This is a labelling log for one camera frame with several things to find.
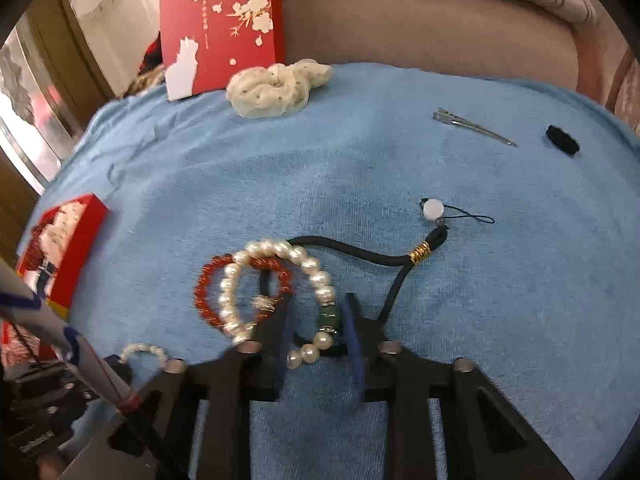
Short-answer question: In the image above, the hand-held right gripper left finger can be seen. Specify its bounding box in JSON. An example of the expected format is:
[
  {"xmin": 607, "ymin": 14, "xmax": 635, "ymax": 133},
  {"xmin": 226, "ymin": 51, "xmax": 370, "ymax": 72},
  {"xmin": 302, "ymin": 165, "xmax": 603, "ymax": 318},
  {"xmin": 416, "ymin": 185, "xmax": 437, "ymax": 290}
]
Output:
[{"xmin": 107, "ymin": 294, "xmax": 297, "ymax": 480}]

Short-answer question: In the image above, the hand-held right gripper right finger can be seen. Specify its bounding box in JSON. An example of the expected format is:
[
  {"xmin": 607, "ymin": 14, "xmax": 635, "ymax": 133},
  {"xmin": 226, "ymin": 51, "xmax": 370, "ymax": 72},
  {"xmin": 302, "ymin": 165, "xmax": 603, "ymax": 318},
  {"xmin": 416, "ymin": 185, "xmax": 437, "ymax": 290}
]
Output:
[{"xmin": 341, "ymin": 292, "xmax": 576, "ymax": 480}]

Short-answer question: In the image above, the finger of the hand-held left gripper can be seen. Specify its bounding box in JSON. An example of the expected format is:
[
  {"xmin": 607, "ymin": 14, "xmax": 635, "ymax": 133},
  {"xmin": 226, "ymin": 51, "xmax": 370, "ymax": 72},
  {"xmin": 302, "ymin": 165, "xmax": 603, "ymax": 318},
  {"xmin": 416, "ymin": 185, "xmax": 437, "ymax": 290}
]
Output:
[{"xmin": 102, "ymin": 354, "xmax": 136, "ymax": 391}]

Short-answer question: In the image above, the pale green bead bracelet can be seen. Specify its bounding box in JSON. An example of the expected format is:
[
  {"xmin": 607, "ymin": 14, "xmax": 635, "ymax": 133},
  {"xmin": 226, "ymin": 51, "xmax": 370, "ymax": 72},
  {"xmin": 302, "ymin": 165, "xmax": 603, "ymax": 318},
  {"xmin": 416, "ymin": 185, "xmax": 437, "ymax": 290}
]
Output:
[{"xmin": 120, "ymin": 342, "xmax": 170, "ymax": 367}]

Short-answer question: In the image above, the pearl bracelet with green bead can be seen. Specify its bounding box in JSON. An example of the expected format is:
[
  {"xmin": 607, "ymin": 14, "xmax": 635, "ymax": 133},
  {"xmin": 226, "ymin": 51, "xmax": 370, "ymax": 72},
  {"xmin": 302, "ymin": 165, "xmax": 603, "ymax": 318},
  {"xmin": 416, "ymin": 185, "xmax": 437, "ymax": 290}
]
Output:
[{"xmin": 217, "ymin": 239, "xmax": 346, "ymax": 371}]

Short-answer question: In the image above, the red box with white inside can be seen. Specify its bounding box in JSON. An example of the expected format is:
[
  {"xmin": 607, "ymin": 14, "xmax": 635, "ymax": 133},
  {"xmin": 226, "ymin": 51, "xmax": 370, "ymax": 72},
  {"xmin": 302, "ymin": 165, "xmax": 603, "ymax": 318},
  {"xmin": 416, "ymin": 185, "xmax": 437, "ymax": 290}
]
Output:
[{"xmin": 0, "ymin": 194, "xmax": 110, "ymax": 361}]

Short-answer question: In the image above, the red polka dot scrunchie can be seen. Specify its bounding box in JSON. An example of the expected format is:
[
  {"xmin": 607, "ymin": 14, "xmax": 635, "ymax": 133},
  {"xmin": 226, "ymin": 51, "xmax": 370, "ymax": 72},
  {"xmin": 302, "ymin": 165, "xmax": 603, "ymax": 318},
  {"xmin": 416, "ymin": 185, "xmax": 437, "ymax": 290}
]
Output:
[{"xmin": 27, "ymin": 212, "xmax": 51, "ymax": 273}]

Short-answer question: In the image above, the white dotted scrunchie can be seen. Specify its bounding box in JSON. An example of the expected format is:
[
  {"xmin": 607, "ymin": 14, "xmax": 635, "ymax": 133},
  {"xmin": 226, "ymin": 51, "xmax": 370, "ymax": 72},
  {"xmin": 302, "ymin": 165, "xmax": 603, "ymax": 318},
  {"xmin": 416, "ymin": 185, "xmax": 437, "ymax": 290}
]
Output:
[{"xmin": 40, "ymin": 204, "xmax": 86, "ymax": 261}]

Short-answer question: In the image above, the black elastic band gold wrap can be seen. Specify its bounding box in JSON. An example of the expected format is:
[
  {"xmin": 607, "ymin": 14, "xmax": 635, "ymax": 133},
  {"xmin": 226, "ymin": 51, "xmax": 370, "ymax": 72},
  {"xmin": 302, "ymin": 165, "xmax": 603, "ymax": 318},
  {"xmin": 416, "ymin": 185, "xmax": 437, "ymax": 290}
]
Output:
[{"xmin": 260, "ymin": 225, "xmax": 451, "ymax": 356}]

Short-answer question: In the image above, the blue towel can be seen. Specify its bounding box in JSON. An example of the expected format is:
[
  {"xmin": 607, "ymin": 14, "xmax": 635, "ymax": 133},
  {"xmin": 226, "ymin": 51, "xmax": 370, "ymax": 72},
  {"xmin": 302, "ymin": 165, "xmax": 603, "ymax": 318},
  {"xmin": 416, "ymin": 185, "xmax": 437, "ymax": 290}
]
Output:
[{"xmin": 15, "ymin": 62, "xmax": 640, "ymax": 480}]

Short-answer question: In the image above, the cream dotted scrunchie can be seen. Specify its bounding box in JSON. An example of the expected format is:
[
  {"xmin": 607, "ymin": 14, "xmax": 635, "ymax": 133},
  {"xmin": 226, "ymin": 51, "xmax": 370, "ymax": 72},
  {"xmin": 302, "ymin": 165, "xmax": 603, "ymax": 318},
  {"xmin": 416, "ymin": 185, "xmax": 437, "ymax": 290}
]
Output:
[{"xmin": 225, "ymin": 59, "xmax": 333, "ymax": 120}]

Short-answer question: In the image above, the silver hair clip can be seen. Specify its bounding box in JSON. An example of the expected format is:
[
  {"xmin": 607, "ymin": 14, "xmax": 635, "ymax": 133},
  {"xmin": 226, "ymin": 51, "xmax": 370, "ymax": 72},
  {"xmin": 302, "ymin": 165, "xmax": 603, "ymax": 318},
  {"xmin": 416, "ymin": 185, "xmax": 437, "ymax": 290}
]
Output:
[{"xmin": 432, "ymin": 107, "xmax": 518, "ymax": 148}]

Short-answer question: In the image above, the small black hair clip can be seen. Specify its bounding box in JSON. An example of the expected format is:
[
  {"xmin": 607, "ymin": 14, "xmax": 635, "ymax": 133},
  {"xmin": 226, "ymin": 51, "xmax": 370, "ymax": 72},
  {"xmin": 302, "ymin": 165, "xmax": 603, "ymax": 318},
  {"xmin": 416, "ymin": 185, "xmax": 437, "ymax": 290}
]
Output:
[{"xmin": 545, "ymin": 125, "xmax": 581, "ymax": 157}]

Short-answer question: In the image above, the red box with blossoms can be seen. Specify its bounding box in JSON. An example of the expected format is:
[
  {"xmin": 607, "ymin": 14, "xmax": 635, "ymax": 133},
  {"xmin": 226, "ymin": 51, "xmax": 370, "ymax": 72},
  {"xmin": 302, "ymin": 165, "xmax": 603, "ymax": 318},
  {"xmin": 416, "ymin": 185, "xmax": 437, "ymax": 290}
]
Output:
[{"xmin": 160, "ymin": 0, "xmax": 286, "ymax": 102}]

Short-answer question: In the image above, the pink quilted sofa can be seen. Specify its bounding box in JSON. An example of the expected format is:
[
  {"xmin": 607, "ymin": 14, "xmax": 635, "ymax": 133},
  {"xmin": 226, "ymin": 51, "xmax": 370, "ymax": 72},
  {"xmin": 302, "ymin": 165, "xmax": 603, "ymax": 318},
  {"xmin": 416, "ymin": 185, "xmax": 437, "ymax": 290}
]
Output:
[{"xmin": 280, "ymin": 0, "xmax": 640, "ymax": 111}]

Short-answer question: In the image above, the white strap with blue lines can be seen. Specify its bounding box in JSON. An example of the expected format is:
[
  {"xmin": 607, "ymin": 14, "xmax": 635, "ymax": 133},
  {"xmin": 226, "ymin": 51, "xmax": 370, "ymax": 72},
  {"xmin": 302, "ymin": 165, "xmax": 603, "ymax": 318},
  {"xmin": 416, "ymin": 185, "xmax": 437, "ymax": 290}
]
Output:
[{"xmin": 0, "ymin": 260, "xmax": 143, "ymax": 413}]

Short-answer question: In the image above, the red bead bracelet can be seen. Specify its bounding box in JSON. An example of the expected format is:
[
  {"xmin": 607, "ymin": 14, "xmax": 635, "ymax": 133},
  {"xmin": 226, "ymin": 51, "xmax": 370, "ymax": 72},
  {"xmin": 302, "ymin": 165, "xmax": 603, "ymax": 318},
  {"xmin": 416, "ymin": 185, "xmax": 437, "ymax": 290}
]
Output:
[{"xmin": 194, "ymin": 255, "xmax": 296, "ymax": 331}]

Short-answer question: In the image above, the white bead charm black cord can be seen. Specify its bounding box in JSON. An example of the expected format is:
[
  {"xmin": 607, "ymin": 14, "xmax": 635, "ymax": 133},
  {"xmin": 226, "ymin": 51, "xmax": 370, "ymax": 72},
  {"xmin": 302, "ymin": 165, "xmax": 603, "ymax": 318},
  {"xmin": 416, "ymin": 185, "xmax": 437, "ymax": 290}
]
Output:
[{"xmin": 421, "ymin": 199, "xmax": 496, "ymax": 228}]

